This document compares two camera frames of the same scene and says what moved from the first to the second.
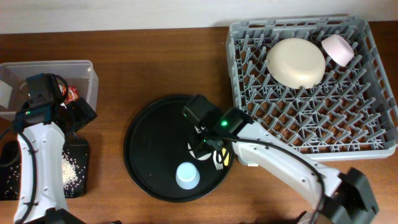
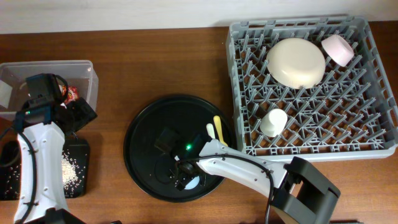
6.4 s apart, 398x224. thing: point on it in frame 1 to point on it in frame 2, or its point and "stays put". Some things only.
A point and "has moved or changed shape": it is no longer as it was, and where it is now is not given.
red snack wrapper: [73, 94] stays put
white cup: [204, 157] has moved or changed shape
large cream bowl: [296, 63] stays put
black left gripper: [84, 113] stays put
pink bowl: [339, 49] stays put
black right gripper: [197, 147] to [178, 178]
